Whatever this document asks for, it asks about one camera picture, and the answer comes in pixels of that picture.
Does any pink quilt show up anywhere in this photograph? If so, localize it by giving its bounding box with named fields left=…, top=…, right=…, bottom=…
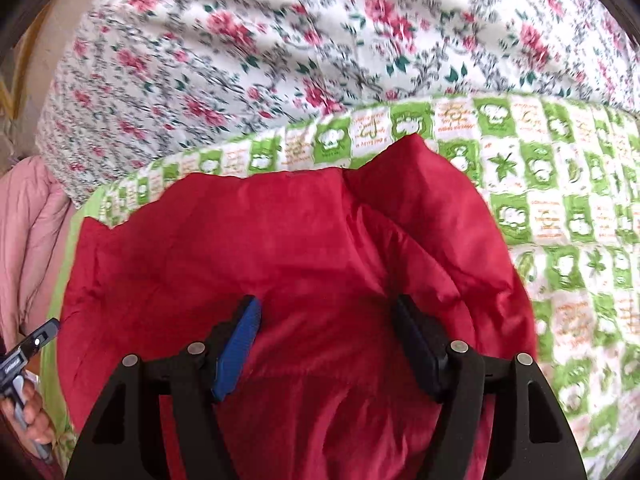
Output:
left=0, top=155, right=73, bottom=338

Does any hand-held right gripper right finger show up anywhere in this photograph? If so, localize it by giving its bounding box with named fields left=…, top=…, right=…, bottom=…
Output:
left=395, top=294, right=587, bottom=480

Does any red quilted jacket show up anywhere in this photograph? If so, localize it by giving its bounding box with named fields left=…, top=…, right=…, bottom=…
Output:
left=56, top=132, right=538, bottom=480

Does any floral quilt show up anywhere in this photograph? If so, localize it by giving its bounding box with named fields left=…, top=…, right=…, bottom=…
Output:
left=37, top=0, right=640, bottom=208

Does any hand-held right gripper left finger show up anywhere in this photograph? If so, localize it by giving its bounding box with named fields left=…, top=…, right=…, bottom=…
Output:
left=65, top=295, right=263, bottom=480

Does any green checked printed blanket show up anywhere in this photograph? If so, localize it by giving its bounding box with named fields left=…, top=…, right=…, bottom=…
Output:
left=39, top=94, right=640, bottom=480

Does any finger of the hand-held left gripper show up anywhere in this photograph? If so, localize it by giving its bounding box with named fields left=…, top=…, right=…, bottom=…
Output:
left=19, top=317, right=61, bottom=356

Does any person's left hand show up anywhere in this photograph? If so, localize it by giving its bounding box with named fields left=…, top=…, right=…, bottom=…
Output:
left=0, top=387, right=56, bottom=445

